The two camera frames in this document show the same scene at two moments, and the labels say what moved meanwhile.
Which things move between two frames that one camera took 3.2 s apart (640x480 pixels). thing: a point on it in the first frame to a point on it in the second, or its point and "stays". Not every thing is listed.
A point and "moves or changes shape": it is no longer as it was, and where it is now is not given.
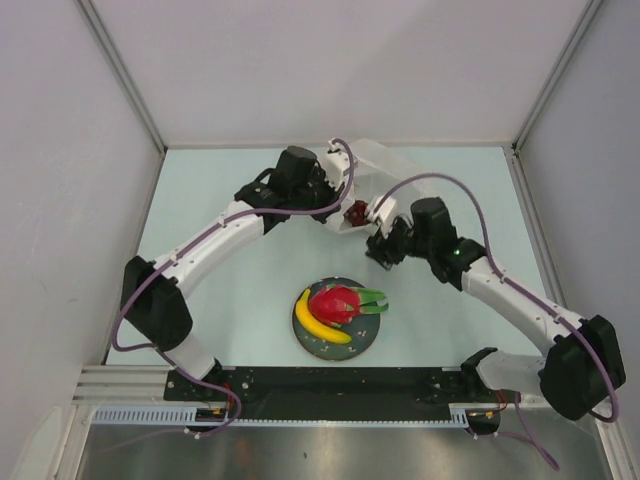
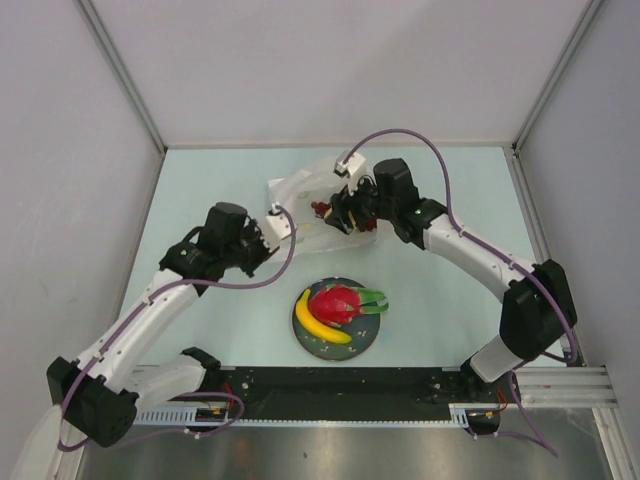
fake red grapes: x=356 y=214 moves or changes shape
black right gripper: x=377 y=246 to x=343 y=203
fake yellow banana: x=311 y=322 stays
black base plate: x=333 y=393 stays
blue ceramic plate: x=363 y=329 stays
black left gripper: x=332 y=195 to x=254 y=229
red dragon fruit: x=338 y=305 stays
